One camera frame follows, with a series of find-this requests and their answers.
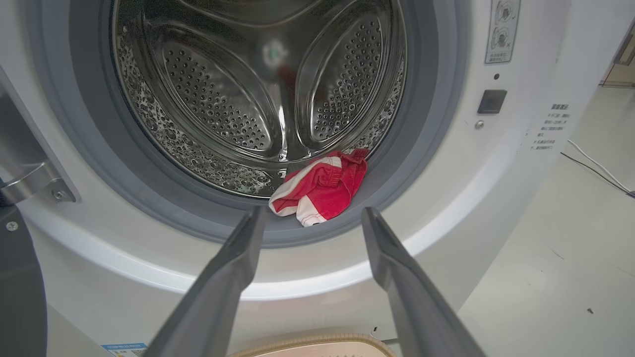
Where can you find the dark grey round washer door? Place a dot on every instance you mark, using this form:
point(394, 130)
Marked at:
point(20, 277)

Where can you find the red and white clothes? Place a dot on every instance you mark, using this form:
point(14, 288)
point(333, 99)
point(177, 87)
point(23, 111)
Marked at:
point(322, 188)

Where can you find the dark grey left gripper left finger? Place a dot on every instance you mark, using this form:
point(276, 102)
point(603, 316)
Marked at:
point(213, 297)

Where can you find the cream perforated basket brown rim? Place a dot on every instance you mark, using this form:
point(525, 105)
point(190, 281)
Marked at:
point(317, 347)

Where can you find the white front-load washing machine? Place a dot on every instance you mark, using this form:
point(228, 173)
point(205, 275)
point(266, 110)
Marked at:
point(496, 173)

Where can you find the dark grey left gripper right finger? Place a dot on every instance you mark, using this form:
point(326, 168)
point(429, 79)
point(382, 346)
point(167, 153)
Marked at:
point(416, 307)

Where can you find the blue energy label sticker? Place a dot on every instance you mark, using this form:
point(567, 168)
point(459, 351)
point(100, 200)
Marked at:
point(124, 349)

